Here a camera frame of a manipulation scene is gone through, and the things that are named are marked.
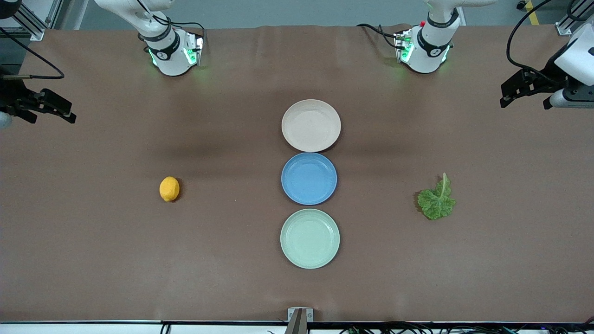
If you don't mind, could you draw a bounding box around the brown table cover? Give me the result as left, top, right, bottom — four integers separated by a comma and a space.
0, 24, 594, 324

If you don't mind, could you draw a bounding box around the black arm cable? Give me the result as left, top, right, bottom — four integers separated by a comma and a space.
0, 27, 65, 81
566, 0, 586, 20
506, 0, 569, 86

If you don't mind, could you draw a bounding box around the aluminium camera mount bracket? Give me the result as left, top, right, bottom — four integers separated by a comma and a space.
284, 307, 314, 334

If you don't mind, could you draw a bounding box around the aluminium frame profile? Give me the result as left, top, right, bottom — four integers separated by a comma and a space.
0, 0, 64, 41
555, 0, 594, 36

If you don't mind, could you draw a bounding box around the blue round plate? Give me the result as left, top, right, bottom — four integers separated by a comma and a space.
281, 152, 338, 206

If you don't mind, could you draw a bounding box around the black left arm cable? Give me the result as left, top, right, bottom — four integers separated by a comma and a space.
566, 0, 586, 20
506, 0, 569, 86

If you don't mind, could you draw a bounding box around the green lettuce leaf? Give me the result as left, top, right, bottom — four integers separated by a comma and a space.
417, 173, 457, 221

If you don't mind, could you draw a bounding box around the black left base cable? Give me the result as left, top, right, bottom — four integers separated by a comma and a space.
356, 23, 405, 50

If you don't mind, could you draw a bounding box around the light green round plate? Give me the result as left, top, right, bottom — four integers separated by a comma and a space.
280, 208, 341, 270

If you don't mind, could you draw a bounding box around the yellow lemon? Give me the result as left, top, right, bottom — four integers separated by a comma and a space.
159, 176, 181, 203

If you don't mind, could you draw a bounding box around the pink round plate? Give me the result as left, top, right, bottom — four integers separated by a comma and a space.
281, 99, 342, 153

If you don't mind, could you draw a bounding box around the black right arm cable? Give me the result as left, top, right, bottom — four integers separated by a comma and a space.
0, 27, 65, 81

